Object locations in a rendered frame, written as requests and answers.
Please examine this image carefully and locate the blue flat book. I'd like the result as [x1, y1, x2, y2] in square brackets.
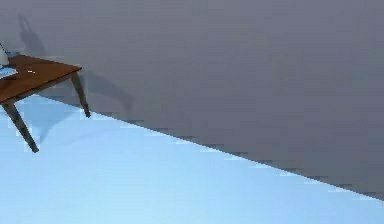
[0, 66, 19, 80]

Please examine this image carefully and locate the white rounded object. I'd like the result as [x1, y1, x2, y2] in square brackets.
[0, 42, 10, 67]

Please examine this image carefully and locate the brown wooden table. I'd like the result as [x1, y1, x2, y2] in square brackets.
[0, 54, 92, 154]

